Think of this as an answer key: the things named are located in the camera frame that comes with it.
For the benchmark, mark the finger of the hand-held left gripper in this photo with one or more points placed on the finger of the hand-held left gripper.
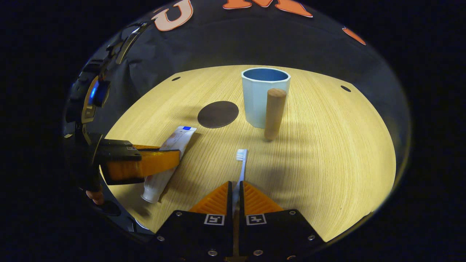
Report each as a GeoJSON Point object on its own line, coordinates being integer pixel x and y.
{"type": "Point", "coordinates": [145, 165]}
{"type": "Point", "coordinates": [147, 147]}

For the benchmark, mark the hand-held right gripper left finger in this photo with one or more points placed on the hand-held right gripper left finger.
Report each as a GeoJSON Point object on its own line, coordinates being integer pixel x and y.
{"type": "Point", "coordinates": [229, 218]}

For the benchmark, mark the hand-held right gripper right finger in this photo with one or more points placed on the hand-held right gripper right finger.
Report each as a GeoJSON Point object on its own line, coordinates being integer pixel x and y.
{"type": "Point", "coordinates": [242, 218]}

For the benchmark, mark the white toothpaste tube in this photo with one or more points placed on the white toothpaste tube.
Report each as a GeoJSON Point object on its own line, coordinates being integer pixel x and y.
{"type": "Point", "coordinates": [178, 140]}

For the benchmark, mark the white toothbrush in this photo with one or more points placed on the white toothbrush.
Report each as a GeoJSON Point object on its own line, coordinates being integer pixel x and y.
{"type": "Point", "coordinates": [242, 165]}

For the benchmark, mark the dark brown round coaster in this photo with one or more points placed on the dark brown round coaster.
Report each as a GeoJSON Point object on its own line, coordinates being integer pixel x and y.
{"type": "Point", "coordinates": [217, 114]}

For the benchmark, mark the wooden desktop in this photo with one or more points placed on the wooden desktop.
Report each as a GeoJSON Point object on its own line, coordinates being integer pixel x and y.
{"type": "Point", "coordinates": [327, 163]}

